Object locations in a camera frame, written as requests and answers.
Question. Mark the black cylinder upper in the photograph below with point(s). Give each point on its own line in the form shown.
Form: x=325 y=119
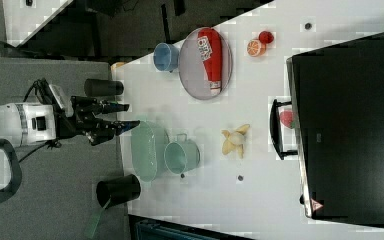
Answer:
x=101 y=88

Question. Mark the red toy fruit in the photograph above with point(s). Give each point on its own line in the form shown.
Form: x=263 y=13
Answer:
x=266 y=37

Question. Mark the grey round plate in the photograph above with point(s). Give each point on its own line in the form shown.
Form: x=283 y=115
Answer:
x=191 y=69

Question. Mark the red ketchup bottle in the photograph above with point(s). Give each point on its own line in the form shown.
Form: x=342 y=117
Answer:
x=210 y=49

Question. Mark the orange slice toy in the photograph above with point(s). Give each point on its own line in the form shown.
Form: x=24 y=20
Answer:
x=255 y=48

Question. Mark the black toaster oven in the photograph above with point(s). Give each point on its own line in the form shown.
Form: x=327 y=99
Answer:
x=337 y=101

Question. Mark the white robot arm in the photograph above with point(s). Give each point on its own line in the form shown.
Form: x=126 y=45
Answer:
x=47 y=123

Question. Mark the red toy strawberry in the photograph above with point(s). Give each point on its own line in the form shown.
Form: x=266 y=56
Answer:
x=287 y=119

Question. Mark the green perforated basket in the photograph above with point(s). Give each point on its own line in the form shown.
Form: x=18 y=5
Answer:
x=148 y=142

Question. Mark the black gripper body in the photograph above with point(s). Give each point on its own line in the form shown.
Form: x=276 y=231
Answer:
x=84 y=120

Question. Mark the blue cup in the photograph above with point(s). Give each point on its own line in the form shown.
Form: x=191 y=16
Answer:
x=165 y=57

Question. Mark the black cylinder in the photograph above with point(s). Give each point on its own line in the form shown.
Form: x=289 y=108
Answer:
x=101 y=88
x=118 y=191

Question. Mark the green mug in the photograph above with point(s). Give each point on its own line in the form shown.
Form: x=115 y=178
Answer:
x=181 y=155

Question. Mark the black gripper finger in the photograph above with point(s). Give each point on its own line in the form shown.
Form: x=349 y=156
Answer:
x=114 y=108
x=124 y=126

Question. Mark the black cylinder lower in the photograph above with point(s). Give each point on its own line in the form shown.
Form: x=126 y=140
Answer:
x=118 y=191

